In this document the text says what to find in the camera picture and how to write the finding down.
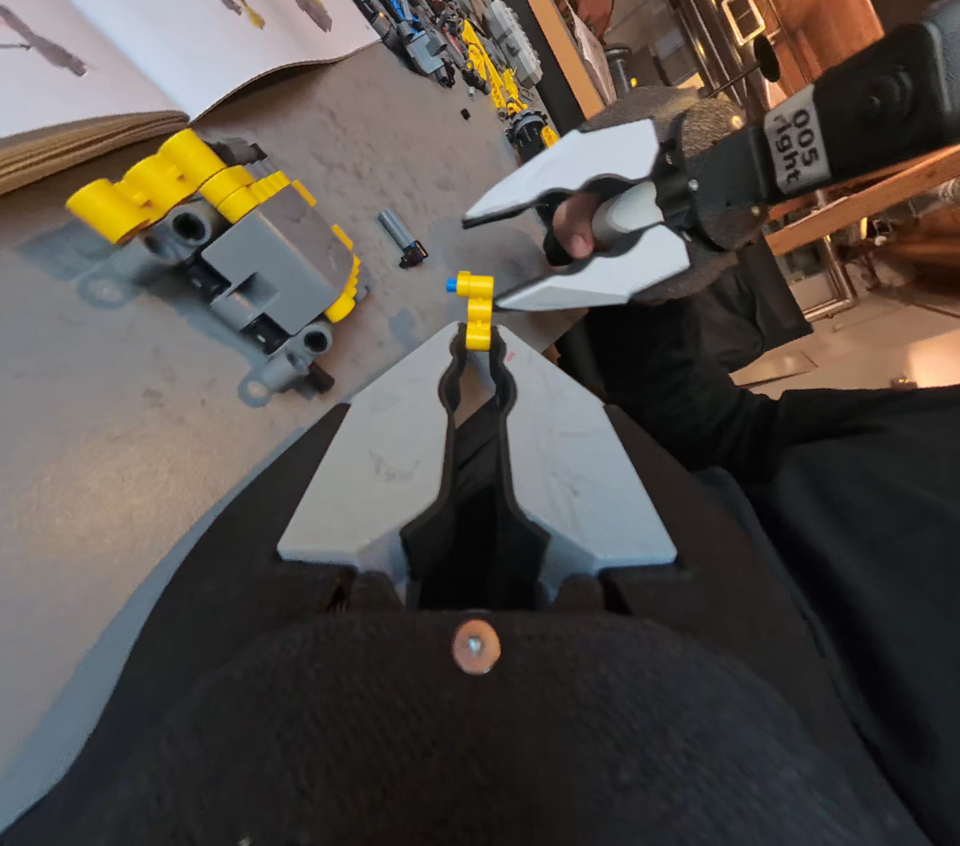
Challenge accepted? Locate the person's body in black clothing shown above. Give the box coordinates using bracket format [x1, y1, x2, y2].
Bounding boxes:
[450, 381, 960, 846]

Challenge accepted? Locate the black grey pin connector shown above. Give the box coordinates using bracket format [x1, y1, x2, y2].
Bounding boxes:
[377, 208, 429, 270]

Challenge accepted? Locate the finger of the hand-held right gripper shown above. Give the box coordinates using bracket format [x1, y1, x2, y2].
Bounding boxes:
[462, 118, 663, 230]
[493, 225, 693, 314]

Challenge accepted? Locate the person's right hand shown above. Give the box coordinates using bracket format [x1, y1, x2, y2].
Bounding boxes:
[549, 193, 603, 262]

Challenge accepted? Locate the partly built brick vehicle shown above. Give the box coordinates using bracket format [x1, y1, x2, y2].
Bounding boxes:
[504, 103, 562, 166]

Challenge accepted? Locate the person's right forearm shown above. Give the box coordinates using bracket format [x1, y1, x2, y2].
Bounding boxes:
[558, 253, 815, 479]

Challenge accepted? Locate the yellow grey brick assembly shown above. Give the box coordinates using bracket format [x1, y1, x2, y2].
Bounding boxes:
[66, 127, 370, 401]

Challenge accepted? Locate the grey desk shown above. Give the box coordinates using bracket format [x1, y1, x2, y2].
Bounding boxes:
[0, 36, 594, 824]

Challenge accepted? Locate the grey brick motor block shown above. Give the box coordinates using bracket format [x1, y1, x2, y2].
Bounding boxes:
[486, 0, 544, 88]

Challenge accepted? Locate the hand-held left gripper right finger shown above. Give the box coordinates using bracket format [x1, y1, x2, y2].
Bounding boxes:
[489, 323, 678, 597]

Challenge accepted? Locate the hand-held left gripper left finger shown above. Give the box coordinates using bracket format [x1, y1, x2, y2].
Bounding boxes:
[276, 323, 462, 578]

